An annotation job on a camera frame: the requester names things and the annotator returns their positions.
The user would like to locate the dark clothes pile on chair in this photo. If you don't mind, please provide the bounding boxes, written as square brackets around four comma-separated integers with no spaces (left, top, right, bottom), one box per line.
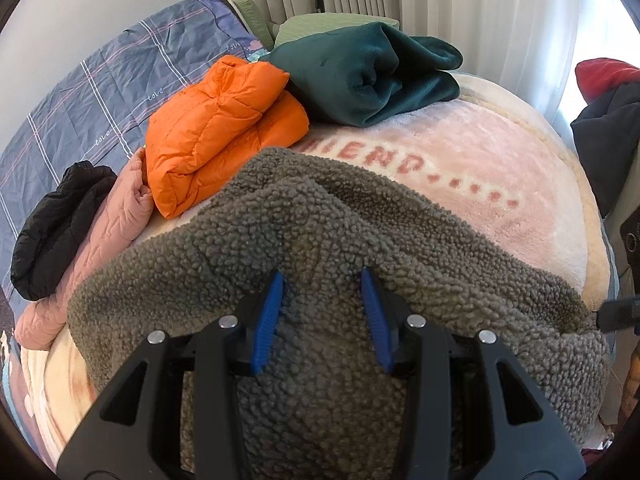
[570,81,640,271]

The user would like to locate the white pleated curtain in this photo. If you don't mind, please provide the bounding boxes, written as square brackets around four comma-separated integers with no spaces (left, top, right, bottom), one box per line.
[254,0,588,129]

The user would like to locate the orange puffer jacket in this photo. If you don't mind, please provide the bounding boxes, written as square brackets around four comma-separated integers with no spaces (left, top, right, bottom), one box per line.
[145,55,309,219]

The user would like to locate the red garment on chair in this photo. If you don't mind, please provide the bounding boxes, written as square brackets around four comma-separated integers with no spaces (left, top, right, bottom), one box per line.
[575,58,640,104]

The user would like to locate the brown sherpa fleece jacket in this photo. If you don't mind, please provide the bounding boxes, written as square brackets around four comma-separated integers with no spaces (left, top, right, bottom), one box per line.
[67,148,610,479]

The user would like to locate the blue plaid bed sheet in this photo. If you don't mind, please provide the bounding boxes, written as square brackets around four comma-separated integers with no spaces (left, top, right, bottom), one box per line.
[1,0,266,316]

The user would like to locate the dark green velvet garment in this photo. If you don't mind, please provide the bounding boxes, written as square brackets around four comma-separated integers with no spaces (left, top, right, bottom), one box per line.
[262,22,463,128]

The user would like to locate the pink quilted jacket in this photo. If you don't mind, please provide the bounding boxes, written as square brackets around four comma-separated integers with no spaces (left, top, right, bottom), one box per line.
[14,148,154,350]

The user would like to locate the black puffer jacket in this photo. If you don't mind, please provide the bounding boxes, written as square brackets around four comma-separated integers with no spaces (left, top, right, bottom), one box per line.
[10,160,117,301]

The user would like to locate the green pillow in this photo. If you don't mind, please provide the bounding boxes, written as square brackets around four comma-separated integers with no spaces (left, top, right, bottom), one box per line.
[233,0,400,51]

